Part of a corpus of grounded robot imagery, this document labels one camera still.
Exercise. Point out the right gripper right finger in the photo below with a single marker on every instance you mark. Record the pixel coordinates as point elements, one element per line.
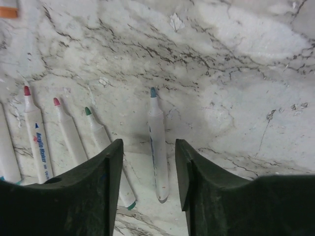
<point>219,203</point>

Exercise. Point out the light blue cap marker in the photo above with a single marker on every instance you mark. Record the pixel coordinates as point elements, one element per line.
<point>8,161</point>

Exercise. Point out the pink cap marker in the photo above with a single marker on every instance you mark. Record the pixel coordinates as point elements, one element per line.
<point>70,134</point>

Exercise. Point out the magenta cap marker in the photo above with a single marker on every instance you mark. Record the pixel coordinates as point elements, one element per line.
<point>37,137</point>

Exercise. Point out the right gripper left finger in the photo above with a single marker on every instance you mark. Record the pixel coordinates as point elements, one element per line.
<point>78,202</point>

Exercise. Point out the yellow cap marker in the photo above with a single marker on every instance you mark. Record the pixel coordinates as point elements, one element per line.
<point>8,12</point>

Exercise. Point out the teal cap marker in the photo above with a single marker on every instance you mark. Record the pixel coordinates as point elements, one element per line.
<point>158,147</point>

